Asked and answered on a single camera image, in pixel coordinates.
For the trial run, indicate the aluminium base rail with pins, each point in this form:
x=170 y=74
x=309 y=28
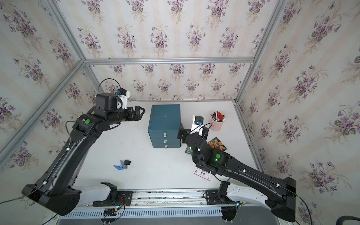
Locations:
x=108 y=195

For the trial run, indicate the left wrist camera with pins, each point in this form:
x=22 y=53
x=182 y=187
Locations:
x=122 y=98

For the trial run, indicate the orange marigold seed bag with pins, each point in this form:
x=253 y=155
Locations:
x=215 y=143

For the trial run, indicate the magenta peony seed bag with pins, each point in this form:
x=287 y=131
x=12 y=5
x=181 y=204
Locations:
x=203 y=174

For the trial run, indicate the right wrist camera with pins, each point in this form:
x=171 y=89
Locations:
x=198 y=122

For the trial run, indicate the pink mixed flower seed bag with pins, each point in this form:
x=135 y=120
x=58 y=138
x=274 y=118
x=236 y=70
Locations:
x=188 y=150

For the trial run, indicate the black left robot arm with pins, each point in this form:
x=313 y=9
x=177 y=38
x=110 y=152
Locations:
x=53 y=189

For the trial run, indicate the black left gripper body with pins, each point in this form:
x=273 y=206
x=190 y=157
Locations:
x=130 y=115

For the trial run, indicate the pink pen cup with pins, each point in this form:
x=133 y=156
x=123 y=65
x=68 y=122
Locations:
x=216 y=125

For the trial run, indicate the red and black pens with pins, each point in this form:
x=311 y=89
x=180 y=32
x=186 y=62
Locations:
x=217 y=116

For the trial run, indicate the teal three-drawer cabinet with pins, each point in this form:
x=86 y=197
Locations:
x=165 y=117

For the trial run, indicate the blue and black key fob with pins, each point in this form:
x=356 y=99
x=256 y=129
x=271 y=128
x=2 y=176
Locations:
x=124 y=164

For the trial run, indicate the teal bottom drawer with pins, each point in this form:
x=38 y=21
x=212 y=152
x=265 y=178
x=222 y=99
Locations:
x=166 y=145

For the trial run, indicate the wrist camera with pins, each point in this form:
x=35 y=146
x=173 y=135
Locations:
x=122 y=98
x=198 y=122

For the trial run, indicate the teal drawer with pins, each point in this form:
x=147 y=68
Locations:
x=173 y=133
x=167 y=140
x=166 y=145

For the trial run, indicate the teal top drawer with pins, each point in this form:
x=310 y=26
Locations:
x=173 y=133

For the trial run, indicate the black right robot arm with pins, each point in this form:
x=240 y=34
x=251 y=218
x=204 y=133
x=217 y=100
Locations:
x=244 y=174

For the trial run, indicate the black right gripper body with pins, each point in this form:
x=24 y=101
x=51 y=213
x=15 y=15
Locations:
x=184 y=133

